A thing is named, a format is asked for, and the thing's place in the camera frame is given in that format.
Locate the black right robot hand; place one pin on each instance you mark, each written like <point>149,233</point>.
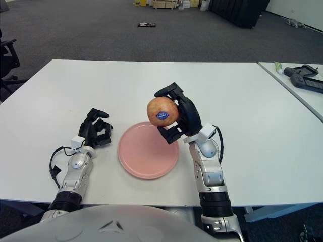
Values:
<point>190,116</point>

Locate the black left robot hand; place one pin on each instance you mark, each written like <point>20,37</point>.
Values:
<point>87,128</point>

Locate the red yellow apple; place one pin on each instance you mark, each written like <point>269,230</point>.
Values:
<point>161,108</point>

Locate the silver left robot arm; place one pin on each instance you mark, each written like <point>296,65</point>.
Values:
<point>75,164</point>

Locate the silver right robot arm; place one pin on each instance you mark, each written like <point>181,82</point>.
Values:
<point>209,174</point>

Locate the pink round plate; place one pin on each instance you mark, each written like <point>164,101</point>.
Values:
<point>141,156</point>

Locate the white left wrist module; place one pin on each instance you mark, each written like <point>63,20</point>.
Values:
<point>77,141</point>

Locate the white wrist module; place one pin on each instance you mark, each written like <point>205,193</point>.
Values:
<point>77,141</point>
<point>207,131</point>

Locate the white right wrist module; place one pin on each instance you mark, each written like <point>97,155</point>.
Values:
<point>207,131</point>

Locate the grey robot torso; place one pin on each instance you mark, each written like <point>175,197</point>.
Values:
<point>101,227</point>

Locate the green white tube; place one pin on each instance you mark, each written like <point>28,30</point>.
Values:
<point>278,67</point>

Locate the black office chair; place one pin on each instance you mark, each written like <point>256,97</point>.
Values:
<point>8,55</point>

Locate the white plastic bag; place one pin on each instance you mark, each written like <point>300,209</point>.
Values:
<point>204,6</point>

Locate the stack of white boxes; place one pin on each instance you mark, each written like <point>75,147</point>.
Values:
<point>185,3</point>

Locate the black handheld controller with screen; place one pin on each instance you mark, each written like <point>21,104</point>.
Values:
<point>297,80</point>

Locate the wooden pallet crate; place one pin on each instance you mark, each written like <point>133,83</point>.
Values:
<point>165,4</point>

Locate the black curtain partition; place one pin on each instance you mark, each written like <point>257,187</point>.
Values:
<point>238,11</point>

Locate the yellow cardboard box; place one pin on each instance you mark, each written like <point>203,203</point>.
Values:
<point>140,2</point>

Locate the grey robot dog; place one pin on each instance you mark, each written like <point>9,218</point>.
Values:
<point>295,23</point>

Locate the black handheld controller with frame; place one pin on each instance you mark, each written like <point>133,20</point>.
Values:
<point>289,71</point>

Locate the white table frame beam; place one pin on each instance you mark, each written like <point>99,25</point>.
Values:
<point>277,212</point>

